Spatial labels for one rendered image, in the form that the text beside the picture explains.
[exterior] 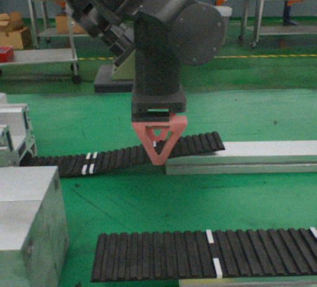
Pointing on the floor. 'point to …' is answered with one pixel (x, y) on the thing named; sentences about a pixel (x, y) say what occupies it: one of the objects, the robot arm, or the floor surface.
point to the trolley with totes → (60, 56)
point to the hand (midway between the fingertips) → (157, 149)
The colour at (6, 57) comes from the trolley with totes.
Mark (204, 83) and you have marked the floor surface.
